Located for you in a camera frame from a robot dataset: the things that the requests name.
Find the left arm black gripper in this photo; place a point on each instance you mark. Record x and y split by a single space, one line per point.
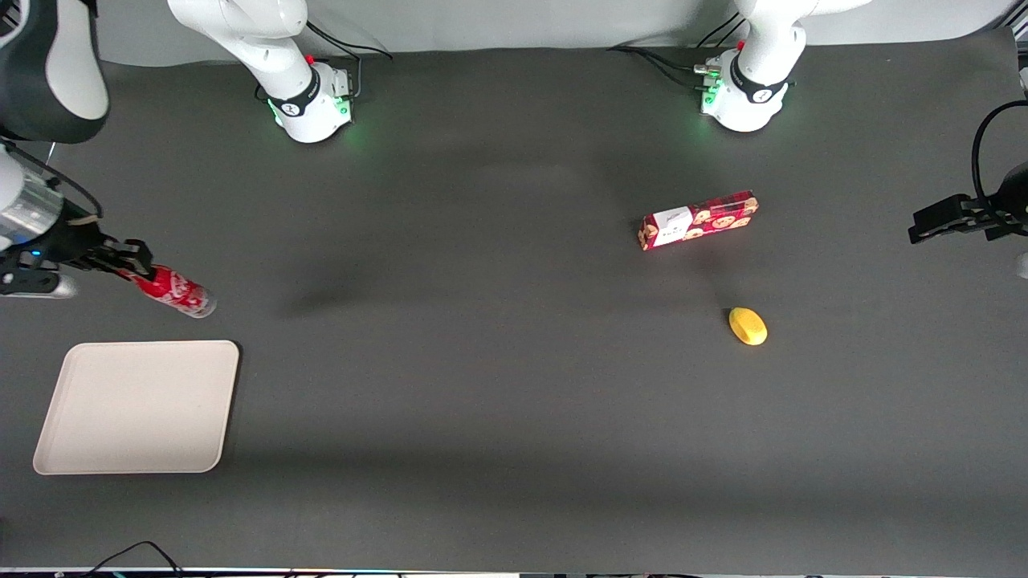
1013 197

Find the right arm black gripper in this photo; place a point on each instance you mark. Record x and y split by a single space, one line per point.
75 243

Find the red coke bottle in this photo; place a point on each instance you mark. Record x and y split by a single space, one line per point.
178 292

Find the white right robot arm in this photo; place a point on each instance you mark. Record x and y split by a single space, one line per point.
281 48

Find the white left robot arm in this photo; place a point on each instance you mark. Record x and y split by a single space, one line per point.
763 48

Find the beige plastic tray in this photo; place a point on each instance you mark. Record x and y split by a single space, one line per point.
138 407

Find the yellow lemon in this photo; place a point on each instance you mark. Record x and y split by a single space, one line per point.
748 326

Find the red cookie box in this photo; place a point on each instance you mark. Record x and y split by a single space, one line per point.
699 220

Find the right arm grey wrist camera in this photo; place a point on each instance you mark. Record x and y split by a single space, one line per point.
36 286

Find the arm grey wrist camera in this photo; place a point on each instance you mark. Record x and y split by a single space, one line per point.
1022 265
36 286

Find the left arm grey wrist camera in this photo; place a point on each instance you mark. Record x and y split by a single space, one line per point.
1022 265

